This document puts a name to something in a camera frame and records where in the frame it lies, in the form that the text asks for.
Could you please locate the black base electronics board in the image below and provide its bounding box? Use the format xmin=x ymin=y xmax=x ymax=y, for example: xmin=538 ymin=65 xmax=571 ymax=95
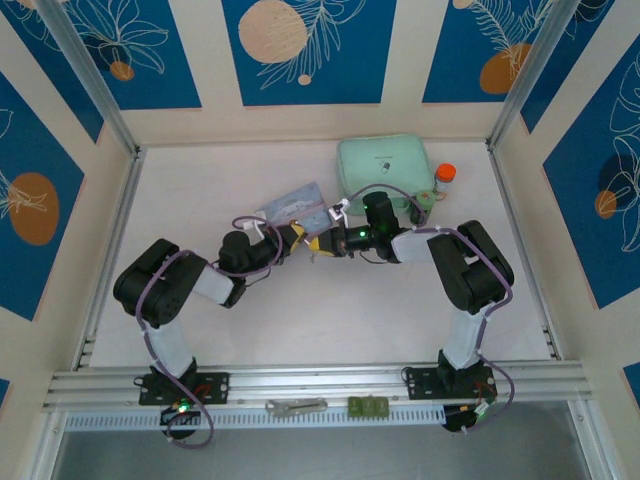
xmin=442 ymin=403 xmax=494 ymax=435
xmin=158 ymin=403 xmax=201 ymax=442

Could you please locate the aluminium mounting rail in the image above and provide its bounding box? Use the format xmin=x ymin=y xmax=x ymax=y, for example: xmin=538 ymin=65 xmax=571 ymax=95
xmin=42 ymin=362 xmax=586 ymax=412

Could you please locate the black left base electronics board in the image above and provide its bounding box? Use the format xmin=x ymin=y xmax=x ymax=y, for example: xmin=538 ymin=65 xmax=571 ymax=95
xmin=158 ymin=403 xmax=201 ymax=442

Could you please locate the mint green zipper pouch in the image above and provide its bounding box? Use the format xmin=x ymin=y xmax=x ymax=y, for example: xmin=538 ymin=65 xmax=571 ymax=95
xmin=335 ymin=132 xmax=435 ymax=216

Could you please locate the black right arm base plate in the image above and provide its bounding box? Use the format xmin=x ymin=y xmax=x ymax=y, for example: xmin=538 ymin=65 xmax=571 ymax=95
xmin=403 ymin=367 xmax=496 ymax=401

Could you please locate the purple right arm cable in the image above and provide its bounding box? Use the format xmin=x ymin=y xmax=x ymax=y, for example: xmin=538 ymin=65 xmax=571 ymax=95
xmin=329 ymin=183 xmax=517 ymax=436

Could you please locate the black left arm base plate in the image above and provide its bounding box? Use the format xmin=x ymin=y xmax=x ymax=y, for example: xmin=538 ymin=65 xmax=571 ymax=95
xmin=138 ymin=372 xmax=231 ymax=407

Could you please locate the black right base electronics board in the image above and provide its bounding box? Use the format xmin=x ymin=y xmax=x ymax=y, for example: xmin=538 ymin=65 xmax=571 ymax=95
xmin=442 ymin=403 xmax=494 ymax=435

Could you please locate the silver metal wrench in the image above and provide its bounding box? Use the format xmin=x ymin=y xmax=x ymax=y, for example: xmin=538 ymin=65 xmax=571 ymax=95
xmin=264 ymin=397 xmax=329 ymax=417

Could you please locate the light blue cartoon tin box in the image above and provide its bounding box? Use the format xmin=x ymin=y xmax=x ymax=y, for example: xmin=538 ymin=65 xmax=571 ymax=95
xmin=254 ymin=181 xmax=332 ymax=237

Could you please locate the orange lid small bottle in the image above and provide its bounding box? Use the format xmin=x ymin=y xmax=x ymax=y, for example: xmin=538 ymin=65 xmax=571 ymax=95
xmin=432 ymin=163 xmax=457 ymax=201

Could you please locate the aluminium frame post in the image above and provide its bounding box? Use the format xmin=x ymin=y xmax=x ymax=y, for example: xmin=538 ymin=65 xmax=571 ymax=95
xmin=487 ymin=0 xmax=576 ymax=151
xmin=37 ymin=0 xmax=142 ymax=157

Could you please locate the aluminium table side rail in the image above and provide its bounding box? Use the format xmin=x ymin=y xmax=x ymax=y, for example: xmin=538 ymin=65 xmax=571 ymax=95
xmin=72 ymin=144 xmax=146 ymax=371
xmin=487 ymin=142 xmax=564 ymax=361

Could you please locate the white slotted cable duct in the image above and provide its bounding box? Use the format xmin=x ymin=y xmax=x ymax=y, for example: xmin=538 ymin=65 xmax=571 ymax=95
xmin=64 ymin=405 xmax=446 ymax=432

